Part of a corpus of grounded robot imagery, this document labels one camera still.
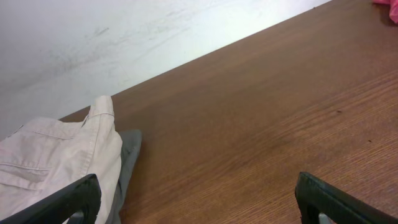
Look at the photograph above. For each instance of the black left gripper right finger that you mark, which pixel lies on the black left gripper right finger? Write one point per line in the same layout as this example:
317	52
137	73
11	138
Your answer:
318	201

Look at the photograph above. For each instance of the beige folded shorts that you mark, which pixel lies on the beige folded shorts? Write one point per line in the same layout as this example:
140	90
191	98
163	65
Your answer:
46	155

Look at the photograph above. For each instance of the grey folded garment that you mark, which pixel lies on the grey folded garment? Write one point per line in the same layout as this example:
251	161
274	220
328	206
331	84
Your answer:
126	165

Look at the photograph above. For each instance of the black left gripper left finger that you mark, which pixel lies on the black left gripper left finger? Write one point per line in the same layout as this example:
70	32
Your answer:
78	202

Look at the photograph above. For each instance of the red patterned garment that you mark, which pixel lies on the red patterned garment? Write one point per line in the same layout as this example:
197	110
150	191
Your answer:
392	13

